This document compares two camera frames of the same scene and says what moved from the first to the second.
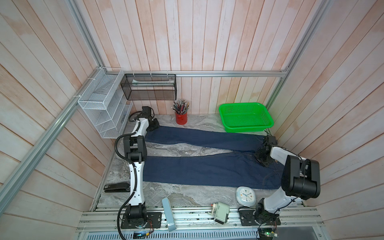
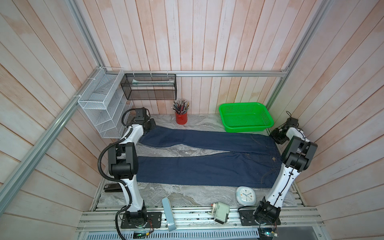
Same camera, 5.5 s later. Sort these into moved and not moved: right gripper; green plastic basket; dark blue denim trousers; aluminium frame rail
Moved: right gripper
Not moved: green plastic basket; aluminium frame rail; dark blue denim trousers
